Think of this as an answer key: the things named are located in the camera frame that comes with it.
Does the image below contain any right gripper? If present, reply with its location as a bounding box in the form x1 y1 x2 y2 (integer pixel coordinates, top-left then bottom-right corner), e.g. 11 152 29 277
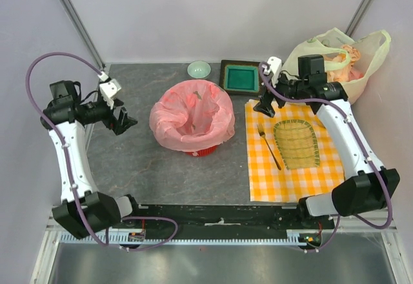
253 68 307 118

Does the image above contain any pink plastic trash bag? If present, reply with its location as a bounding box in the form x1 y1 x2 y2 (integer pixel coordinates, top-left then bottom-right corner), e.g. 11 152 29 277
149 80 236 152

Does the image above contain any red mesh trash bin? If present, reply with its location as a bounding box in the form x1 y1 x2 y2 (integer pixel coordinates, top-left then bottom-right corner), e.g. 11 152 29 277
185 145 217 157

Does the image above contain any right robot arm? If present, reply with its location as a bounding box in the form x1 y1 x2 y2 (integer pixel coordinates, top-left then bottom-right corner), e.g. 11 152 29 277
255 55 400 229

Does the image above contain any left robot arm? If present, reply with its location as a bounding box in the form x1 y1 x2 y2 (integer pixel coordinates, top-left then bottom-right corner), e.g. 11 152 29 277
41 78 142 239

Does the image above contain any gold fork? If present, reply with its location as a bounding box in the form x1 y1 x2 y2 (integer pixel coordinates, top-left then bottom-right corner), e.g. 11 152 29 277
257 123 281 170

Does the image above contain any square green glazed plate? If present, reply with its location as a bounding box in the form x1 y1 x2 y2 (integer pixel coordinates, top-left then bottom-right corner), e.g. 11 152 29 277
219 59 261 96

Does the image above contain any woven bamboo tray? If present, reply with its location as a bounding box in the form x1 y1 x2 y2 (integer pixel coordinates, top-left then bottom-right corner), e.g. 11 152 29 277
273 119 320 170

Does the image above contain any yellow checkered cloth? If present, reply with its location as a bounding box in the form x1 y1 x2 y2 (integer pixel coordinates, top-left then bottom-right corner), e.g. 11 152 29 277
245 99 345 203

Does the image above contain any small celadon bowl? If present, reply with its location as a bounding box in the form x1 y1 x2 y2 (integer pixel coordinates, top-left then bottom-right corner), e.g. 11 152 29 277
187 61 211 79

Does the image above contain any large yellowish plastic bag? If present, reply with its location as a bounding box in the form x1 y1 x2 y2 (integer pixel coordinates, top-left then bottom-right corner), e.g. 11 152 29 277
282 28 391 104

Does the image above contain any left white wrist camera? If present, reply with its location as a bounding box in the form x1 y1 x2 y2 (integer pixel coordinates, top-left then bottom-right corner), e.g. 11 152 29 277
97 71 122 110

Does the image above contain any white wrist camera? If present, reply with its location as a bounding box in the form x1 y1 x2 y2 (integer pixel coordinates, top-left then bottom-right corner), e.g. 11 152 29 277
259 56 282 88
97 71 122 110

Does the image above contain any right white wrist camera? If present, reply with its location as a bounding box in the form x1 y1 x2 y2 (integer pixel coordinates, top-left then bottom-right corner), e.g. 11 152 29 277
259 56 282 88

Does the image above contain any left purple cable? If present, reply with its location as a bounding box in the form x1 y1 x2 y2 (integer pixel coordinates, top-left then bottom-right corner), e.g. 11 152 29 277
25 52 179 252

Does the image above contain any purple cable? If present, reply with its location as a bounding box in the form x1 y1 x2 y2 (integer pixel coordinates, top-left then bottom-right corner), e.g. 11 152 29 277
259 63 394 253
25 52 179 252

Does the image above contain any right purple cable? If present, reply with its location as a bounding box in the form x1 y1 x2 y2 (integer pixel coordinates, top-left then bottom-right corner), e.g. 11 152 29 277
259 63 394 253

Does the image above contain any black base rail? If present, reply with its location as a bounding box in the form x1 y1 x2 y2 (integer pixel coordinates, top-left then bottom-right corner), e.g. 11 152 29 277
122 203 336 246

